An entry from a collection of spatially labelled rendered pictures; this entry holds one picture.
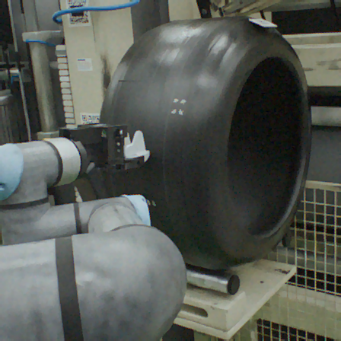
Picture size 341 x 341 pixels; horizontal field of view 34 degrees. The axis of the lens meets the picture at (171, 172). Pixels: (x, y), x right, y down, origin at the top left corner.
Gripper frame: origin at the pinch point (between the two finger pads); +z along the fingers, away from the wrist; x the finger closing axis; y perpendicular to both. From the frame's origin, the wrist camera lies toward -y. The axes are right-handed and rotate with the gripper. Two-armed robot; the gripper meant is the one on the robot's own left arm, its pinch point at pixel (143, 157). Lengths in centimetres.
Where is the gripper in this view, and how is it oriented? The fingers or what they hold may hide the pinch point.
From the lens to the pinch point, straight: 106.9
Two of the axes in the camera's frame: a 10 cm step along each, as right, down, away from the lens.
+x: -8.1, -1.0, 5.8
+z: 5.8, -1.5, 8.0
